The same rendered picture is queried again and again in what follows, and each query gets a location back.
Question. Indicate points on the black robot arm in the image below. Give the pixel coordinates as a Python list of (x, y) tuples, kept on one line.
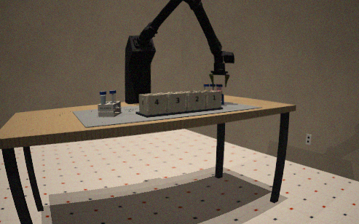
[(144, 39)]

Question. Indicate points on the grey flat mat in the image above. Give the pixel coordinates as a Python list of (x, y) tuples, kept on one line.
[(128, 115)]

